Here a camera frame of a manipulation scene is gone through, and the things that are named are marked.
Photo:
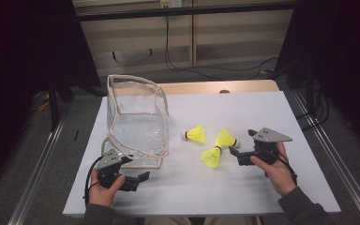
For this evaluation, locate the black wall hook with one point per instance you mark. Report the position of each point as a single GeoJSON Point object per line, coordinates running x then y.
{"type": "Point", "coordinates": [151, 51]}
{"type": "Point", "coordinates": [114, 55]}

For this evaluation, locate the white table sheet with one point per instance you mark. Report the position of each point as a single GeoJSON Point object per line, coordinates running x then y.
{"type": "Point", "coordinates": [231, 103]}

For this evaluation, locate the black horizontal bar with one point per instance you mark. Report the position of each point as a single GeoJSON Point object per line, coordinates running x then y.
{"type": "Point", "coordinates": [200, 11]}

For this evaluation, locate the black metal stand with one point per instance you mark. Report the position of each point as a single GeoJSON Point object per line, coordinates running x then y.
{"type": "Point", "coordinates": [53, 106]}

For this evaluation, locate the transparent bag with beige trim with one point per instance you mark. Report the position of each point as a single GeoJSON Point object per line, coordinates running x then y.
{"type": "Point", "coordinates": [137, 131]}

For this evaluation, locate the white power outlet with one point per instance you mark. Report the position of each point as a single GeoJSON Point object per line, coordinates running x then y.
{"type": "Point", "coordinates": [170, 3]}

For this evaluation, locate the small black floor object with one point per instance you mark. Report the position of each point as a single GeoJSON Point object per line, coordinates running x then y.
{"type": "Point", "coordinates": [76, 135]}

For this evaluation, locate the person's right hand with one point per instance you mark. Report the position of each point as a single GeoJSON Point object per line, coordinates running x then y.
{"type": "Point", "coordinates": [279, 178]}

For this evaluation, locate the yellow shuttlecock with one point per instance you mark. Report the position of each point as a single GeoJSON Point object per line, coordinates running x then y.
{"type": "Point", "coordinates": [197, 134]}
{"type": "Point", "coordinates": [225, 139]}
{"type": "Point", "coordinates": [212, 157]}

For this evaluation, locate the aluminium floor rail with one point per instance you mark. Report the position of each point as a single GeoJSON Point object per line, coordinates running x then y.
{"type": "Point", "coordinates": [34, 181]}
{"type": "Point", "coordinates": [340, 162]}

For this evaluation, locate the black curtain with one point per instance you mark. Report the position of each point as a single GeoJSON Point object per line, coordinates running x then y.
{"type": "Point", "coordinates": [18, 62]}
{"type": "Point", "coordinates": [350, 47]}

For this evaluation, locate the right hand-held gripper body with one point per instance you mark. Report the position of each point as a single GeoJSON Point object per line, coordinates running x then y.
{"type": "Point", "coordinates": [270, 135]}

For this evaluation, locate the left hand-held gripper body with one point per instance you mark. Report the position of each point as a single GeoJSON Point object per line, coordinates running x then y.
{"type": "Point", "coordinates": [109, 159]}

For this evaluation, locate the person's left hand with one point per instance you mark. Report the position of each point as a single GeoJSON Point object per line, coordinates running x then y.
{"type": "Point", "coordinates": [101, 195]}

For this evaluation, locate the dark round table knob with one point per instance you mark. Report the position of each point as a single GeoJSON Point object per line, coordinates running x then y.
{"type": "Point", "coordinates": [224, 91]}

